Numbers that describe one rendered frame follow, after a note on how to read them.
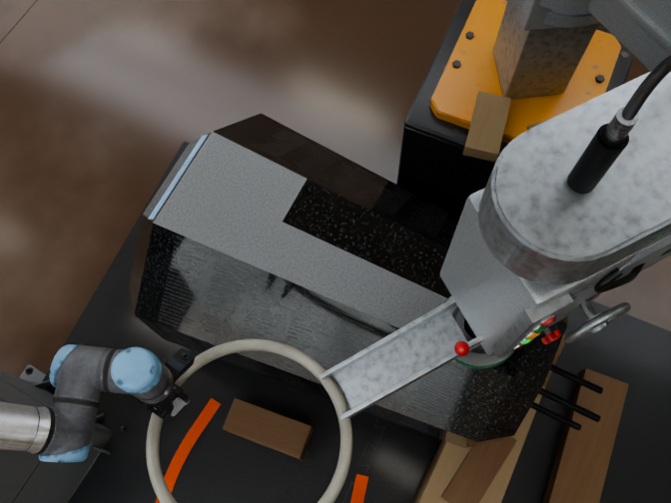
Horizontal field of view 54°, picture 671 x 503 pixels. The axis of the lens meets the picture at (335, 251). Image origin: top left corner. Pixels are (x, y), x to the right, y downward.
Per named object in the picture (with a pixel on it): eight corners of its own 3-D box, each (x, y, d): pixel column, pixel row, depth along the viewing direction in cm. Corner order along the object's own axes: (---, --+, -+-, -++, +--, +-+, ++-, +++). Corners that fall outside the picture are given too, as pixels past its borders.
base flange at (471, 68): (477, -1, 224) (480, -11, 220) (620, 45, 216) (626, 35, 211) (425, 114, 209) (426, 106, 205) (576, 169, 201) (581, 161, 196)
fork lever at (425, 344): (560, 224, 160) (561, 219, 155) (606, 291, 153) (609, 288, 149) (318, 363, 168) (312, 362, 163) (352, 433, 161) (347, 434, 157)
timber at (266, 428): (228, 432, 247) (221, 429, 236) (240, 401, 251) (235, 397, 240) (302, 460, 243) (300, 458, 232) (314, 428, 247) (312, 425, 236)
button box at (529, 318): (524, 328, 135) (565, 287, 108) (531, 340, 134) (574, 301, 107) (490, 346, 133) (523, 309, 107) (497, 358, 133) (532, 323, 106)
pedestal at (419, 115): (438, 96, 298) (463, -26, 228) (581, 146, 286) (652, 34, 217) (382, 219, 277) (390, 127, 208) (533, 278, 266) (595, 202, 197)
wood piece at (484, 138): (476, 100, 206) (479, 90, 201) (507, 107, 204) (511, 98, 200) (462, 155, 200) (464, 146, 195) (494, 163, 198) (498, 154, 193)
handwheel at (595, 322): (591, 283, 148) (616, 261, 134) (617, 322, 145) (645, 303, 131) (534, 313, 146) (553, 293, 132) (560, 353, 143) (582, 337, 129)
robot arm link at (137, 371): (112, 341, 135) (161, 346, 135) (129, 356, 146) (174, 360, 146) (101, 387, 131) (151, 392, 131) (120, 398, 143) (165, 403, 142)
